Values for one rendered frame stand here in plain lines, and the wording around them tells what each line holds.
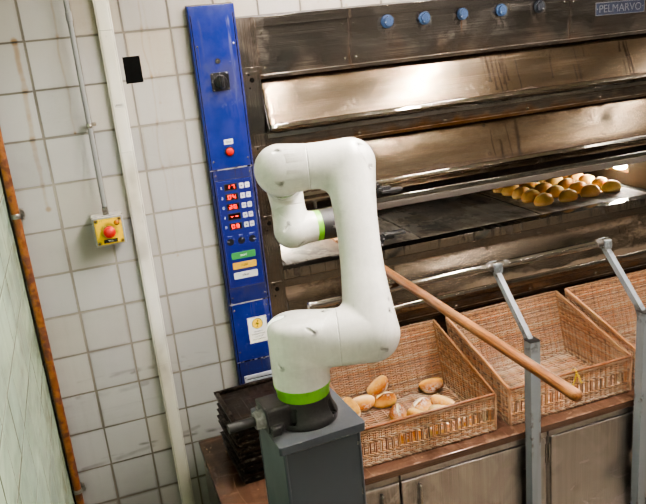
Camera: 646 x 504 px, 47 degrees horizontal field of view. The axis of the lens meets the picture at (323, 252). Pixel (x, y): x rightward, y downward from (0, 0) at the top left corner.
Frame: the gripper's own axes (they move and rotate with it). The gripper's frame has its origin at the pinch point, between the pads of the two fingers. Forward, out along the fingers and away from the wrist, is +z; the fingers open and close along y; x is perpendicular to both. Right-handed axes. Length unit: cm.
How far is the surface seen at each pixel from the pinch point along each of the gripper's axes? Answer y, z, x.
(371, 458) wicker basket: 87, -14, -6
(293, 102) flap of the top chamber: -31, -14, -55
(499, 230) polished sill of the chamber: 32, 69, -55
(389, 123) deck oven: -19, 23, -55
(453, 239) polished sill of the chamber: 32, 48, -55
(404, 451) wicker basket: 88, -1, -6
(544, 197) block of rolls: 26, 103, -72
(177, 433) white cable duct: 86, -74, -53
